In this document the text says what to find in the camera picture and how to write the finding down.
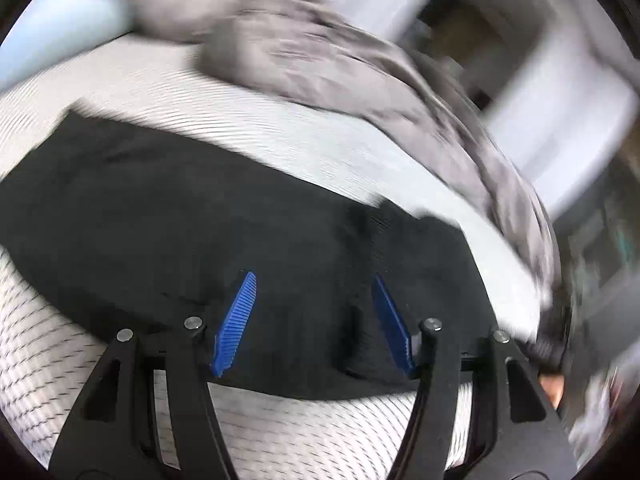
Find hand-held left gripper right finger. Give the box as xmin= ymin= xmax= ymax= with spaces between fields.
xmin=371 ymin=274 xmax=578 ymax=480

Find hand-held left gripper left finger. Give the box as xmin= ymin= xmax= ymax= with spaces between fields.
xmin=47 ymin=270 xmax=258 ymax=480

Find black pants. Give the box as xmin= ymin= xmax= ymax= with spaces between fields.
xmin=0 ymin=110 xmax=501 ymax=401

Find white mesh mattress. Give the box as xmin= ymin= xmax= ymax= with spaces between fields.
xmin=0 ymin=30 xmax=556 ymax=480

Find cluttered shelf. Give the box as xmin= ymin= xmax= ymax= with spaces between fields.
xmin=550 ymin=160 xmax=640 ymax=321

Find grey crumpled blanket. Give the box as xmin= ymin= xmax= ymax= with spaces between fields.
xmin=97 ymin=0 xmax=561 ymax=306

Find light blue pillow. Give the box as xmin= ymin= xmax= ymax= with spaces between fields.
xmin=0 ymin=0 xmax=136 ymax=91

